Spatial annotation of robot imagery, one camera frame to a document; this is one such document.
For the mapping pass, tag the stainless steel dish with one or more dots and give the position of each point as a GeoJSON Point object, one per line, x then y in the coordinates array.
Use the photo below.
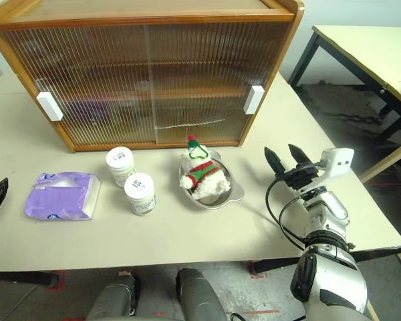
{"type": "Point", "coordinates": [230, 195]}

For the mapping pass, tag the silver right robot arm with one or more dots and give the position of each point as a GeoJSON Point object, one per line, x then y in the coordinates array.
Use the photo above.
{"type": "Point", "coordinates": [334, 267]}

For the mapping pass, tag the light wooden beam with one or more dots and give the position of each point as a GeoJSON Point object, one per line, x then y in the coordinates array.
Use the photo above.
{"type": "Point", "coordinates": [387, 158]}

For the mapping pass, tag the cream side table black legs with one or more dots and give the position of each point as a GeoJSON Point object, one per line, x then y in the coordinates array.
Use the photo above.
{"type": "Point", "coordinates": [371, 50]}

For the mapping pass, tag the white lidded jar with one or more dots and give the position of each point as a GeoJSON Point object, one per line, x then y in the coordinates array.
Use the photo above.
{"type": "Point", "coordinates": [139, 194]}
{"type": "Point", "coordinates": [119, 164]}

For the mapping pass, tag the black metal table leg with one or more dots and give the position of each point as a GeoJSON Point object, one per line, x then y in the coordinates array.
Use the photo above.
{"type": "Point", "coordinates": [20, 278]}
{"type": "Point", "coordinates": [274, 264]}

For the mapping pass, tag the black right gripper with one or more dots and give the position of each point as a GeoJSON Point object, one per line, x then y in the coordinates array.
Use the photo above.
{"type": "Point", "coordinates": [300, 179]}

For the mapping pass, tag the grey rounded robot leg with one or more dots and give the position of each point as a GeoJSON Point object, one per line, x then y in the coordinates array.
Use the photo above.
{"type": "Point", "coordinates": [115, 301]}
{"type": "Point", "coordinates": [198, 297]}

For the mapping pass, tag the purple tissue pack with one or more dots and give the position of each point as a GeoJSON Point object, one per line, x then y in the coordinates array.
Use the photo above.
{"type": "Point", "coordinates": [58, 199]}

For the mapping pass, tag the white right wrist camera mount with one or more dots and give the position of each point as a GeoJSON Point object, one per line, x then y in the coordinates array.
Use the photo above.
{"type": "Point", "coordinates": [337, 162]}

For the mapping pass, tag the ribbed clear sliding door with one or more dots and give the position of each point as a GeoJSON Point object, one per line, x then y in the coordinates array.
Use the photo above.
{"type": "Point", "coordinates": [87, 83]}
{"type": "Point", "coordinates": [214, 67]}

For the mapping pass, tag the white plush toy red sweater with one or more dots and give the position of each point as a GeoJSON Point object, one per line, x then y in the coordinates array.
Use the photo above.
{"type": "Point", "coordinates": [204, 174]}

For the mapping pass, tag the wooden cabinet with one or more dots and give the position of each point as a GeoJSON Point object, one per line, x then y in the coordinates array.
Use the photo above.
{"type": "Point", "coordinates": [153, 17]}

